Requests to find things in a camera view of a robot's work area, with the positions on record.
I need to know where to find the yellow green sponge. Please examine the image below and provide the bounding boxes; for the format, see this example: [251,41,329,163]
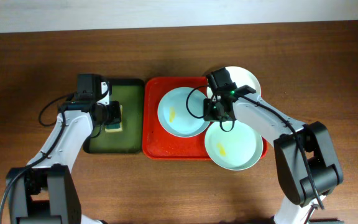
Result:
[104,105,123,133]

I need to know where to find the light blue plate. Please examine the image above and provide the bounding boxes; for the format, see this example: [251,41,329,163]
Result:
[157,87,210,138]

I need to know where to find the light green plate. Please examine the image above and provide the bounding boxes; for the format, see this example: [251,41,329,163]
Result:
[204,121,264,171]

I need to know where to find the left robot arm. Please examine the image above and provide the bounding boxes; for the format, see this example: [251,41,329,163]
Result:
[1,101,121,223]

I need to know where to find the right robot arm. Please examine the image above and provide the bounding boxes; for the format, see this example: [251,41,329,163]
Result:
[203,90,344,223]

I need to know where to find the dark green tray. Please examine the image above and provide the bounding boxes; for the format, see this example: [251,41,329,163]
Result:
[83,78,145,154]

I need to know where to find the red plastic tray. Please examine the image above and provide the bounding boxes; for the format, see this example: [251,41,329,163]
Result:
[142,76,269,161]

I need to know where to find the white plate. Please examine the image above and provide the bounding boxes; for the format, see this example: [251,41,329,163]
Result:
[211,66,262,101]

